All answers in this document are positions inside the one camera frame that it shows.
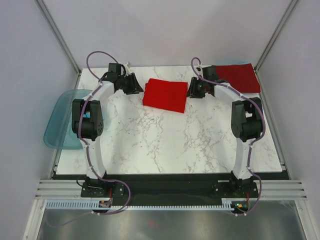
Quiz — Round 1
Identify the left aluminium frame post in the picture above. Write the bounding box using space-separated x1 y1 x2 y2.
34 0 81 77

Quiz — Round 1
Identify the white slotted cable duct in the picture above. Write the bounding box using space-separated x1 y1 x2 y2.
45 199 249 211

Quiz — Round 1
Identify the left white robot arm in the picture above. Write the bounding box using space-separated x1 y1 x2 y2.
71 63 144 197

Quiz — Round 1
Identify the bright red t shirt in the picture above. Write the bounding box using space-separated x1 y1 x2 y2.
142 78 188 114

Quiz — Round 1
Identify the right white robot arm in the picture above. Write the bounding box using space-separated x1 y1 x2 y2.
186 65 266 197

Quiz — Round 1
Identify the folded dark red t shirt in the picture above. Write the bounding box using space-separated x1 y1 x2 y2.
215 63 261 94

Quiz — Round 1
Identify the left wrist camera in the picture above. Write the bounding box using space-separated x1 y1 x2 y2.
123 62 131 74

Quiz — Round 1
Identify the right aluminium frame post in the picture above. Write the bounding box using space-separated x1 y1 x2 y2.
253 0 300 73

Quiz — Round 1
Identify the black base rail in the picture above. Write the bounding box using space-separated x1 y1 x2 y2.
53 171 289 206

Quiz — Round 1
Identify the translucent blue plastic bin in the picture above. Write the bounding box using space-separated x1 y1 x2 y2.
43 89 91 150

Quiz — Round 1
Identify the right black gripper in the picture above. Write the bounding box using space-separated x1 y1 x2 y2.
185 76 208 99

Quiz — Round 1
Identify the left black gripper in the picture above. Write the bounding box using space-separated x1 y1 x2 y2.
118 73 144 96

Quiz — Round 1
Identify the aluminium frame post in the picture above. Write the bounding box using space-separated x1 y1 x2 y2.
253 0 300 73
34 0 81 77

